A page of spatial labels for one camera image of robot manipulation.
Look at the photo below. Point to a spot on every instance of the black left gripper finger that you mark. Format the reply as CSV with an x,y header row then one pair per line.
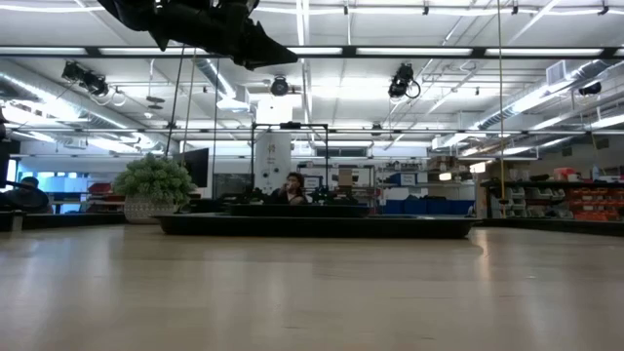
x,y
263,53

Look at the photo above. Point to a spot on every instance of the blue storage bins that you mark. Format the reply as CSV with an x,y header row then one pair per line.
x,y
429,206

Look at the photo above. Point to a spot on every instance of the green plant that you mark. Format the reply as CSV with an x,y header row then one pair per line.
x,y
153,180

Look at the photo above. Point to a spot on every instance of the shelf with orange bins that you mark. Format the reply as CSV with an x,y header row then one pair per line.
x,y
575,197

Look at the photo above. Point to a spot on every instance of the white round pillar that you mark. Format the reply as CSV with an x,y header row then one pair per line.
x,y
273,161

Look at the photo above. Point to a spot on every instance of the yellow hanging pole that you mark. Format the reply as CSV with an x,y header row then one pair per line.
x,y
500,122

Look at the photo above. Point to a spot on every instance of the brown cardboard box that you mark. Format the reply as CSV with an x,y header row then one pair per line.
x,y
345,176

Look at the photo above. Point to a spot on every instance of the black computer monitor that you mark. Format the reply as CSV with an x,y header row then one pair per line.
x,y
197,166

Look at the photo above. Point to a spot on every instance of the person by blue window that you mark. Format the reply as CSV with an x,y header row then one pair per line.
x,y
27,197

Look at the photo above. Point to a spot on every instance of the black tray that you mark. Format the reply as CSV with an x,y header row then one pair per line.
x,y
317,228

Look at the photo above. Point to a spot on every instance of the black overhead frame bar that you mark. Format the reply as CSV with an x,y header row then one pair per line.
x,y
414,51

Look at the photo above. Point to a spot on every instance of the small black ceiling camera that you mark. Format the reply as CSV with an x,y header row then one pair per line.
x,y
590,89

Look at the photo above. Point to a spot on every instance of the red storage bins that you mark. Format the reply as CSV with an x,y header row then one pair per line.
x,y
100,189

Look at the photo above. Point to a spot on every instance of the black metal frame stand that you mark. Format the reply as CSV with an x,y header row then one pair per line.
x,y
290,128

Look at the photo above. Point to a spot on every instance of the black ceiling camera pair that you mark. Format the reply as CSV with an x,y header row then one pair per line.
x,y
85,78

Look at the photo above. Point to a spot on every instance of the person seated at desk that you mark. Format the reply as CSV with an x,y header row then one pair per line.
x,y
291,190

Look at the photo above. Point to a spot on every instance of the round black ceiling camera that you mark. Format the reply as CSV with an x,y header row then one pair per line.
x,y
279,86

